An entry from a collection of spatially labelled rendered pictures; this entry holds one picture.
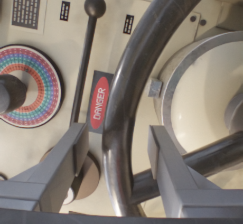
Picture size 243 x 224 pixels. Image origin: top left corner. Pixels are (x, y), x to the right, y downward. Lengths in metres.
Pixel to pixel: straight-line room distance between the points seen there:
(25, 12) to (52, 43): 0.08
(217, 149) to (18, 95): 0.30
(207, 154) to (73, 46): 0.30
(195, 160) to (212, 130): 0.11
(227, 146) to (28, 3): 0.39
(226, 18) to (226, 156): 0.28
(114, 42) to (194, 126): 0.21
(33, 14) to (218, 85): 0.35
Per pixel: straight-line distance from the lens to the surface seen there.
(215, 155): 0.18
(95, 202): 0.50
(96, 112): 0.37
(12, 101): 0.33
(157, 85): 0.28
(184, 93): 0.26
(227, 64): 0.27
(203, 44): 0.28
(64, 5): 0.38
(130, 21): 0.35
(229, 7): 0.41
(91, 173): 0.42
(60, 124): 0.40
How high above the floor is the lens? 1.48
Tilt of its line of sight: 2 degrees down
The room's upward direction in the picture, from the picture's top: 78 degrees counter-clockwise
